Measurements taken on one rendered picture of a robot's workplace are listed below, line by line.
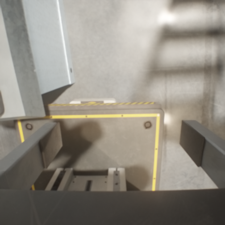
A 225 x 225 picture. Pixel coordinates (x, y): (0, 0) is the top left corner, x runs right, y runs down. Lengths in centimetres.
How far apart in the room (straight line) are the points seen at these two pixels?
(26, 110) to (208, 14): 106
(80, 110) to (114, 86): 36
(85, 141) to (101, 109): 18
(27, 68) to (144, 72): 73
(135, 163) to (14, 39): 68
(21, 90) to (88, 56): 66
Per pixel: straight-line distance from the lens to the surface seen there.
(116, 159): 80
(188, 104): 113
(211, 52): 115
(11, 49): 42
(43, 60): 66
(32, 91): 44
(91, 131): 74
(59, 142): 17
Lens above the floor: 100
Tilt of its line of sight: 74 degrees down
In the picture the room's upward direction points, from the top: 175 degrees counter-clockwise
